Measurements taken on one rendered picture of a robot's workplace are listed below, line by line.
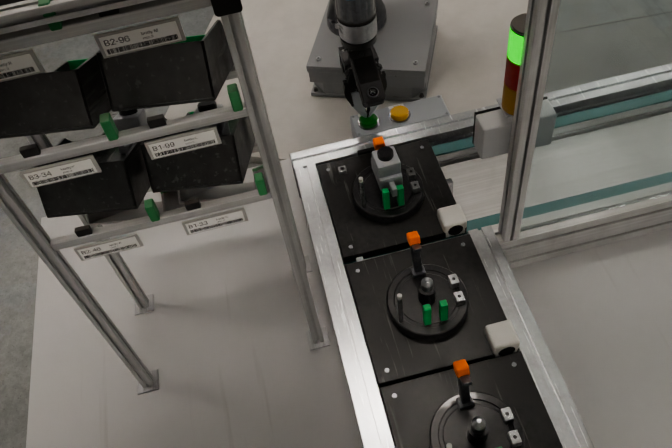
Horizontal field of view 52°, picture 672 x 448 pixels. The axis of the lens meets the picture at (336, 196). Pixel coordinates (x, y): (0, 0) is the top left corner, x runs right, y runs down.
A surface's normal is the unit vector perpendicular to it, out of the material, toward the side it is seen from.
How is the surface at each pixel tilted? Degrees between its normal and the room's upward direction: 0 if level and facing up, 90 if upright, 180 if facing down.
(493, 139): 90
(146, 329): 0
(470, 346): 0
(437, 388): 0
